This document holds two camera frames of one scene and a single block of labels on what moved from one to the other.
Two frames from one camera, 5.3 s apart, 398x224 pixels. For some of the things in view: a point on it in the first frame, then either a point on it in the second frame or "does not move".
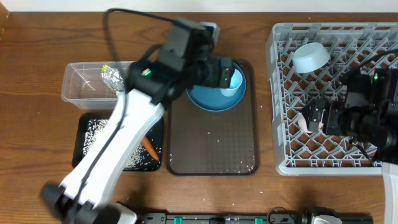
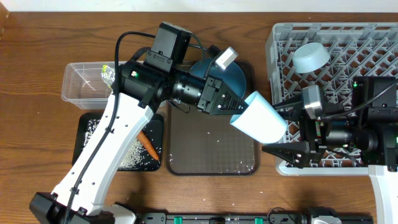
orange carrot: [149, 146] does not move
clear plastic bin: [83, 86] does not move
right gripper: [334, 108] -> [310, 152]
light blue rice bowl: [310, 57] does not move
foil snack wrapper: [112, 78] does not move
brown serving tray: [199, 142] does not move
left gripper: [214, 79] -> [211, 107]
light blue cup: [236, 81] -> [263, 121]
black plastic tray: [150, 157] does not move
